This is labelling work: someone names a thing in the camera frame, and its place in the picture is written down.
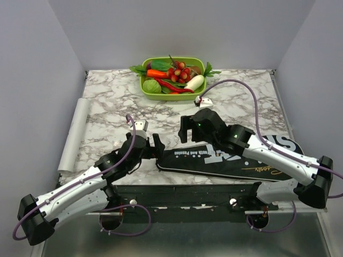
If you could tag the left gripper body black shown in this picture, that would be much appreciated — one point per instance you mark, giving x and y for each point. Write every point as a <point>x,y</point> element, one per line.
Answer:
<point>151,152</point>

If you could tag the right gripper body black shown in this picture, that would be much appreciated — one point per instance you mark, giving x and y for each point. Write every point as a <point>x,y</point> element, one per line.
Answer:
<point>197,136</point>

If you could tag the black racket cover bag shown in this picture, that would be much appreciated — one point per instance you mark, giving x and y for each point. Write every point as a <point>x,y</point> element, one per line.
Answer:
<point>205,160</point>

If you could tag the white shuttlecock tube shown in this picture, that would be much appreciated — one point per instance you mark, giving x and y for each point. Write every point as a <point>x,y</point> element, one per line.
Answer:
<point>75,136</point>

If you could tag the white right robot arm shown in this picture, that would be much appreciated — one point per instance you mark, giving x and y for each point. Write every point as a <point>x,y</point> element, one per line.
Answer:
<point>310,179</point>

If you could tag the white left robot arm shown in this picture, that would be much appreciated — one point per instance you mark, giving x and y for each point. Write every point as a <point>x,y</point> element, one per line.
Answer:
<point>39,216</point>

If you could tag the green plastic basket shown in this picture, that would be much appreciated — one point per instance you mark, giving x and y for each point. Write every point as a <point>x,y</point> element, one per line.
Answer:
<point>163,64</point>

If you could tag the red toy chili pepper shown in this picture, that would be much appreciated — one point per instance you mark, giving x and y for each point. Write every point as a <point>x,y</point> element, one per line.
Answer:
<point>172,88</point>

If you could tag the white toy radish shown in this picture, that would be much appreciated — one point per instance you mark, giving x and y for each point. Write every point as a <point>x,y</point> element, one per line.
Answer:
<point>195,82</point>

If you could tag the red toy cherry bunch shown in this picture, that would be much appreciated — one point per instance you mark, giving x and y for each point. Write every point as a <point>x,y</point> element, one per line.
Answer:
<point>179,72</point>

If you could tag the green toy cabbage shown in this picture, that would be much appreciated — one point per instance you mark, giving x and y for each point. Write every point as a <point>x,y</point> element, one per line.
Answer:
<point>151,87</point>

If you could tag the brown toy mushroom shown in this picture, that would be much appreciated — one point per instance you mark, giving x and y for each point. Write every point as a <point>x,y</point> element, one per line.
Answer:
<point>195,70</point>

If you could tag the orange toy carrot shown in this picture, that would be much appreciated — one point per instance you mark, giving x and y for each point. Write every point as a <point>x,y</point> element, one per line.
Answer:
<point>151,73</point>

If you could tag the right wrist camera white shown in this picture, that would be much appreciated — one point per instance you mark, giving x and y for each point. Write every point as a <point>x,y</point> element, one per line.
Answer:
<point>203,103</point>

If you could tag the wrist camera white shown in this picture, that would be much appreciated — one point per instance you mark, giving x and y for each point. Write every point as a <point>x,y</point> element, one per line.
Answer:
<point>141,128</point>
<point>203,103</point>

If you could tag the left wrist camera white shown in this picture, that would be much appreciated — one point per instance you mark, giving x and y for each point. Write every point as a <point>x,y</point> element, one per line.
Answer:
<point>141,128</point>

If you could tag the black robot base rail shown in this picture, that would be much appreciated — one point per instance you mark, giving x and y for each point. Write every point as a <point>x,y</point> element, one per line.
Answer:
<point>183,203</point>

